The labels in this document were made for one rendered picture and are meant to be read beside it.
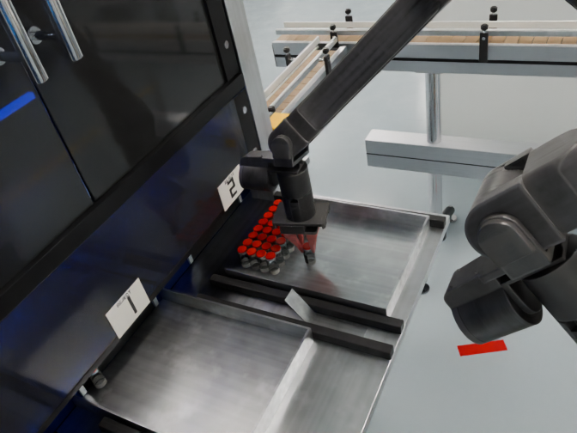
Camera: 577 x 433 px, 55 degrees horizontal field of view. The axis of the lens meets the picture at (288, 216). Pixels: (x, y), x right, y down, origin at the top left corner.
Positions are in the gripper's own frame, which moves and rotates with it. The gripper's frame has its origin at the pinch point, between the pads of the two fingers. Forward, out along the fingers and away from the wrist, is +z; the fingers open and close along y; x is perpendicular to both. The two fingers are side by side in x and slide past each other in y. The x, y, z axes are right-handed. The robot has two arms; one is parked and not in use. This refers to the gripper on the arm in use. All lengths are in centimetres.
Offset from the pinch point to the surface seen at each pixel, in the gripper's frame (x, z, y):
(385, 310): 14.5, 0.8, -16.6
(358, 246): -4.9, 3.8, -9.1
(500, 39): -90, -1, -41
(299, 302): 14.1, 0.4, -1.1
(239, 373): 27.5, 4.0, 7.2
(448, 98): -152, 50, -26
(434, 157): -92, 41, -22
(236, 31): -21.5, -36.7, 12.9
